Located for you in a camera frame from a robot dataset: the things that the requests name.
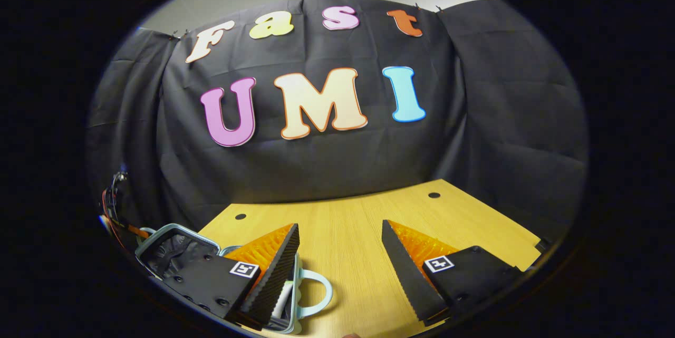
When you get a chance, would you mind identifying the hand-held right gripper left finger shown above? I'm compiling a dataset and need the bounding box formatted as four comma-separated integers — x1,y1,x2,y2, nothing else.
161,222,301,331

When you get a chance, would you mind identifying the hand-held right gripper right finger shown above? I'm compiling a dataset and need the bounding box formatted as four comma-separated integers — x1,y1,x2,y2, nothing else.
381,218,525,328

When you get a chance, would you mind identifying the white tube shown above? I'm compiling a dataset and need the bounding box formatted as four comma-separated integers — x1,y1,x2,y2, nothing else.
277,281,295,320

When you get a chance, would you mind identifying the light blue suitcase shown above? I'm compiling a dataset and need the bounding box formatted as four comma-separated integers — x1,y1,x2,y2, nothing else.
134,223,334,335

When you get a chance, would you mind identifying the black backdrop cloth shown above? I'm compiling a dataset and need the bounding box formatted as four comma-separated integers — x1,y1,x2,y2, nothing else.
86,0,590,246

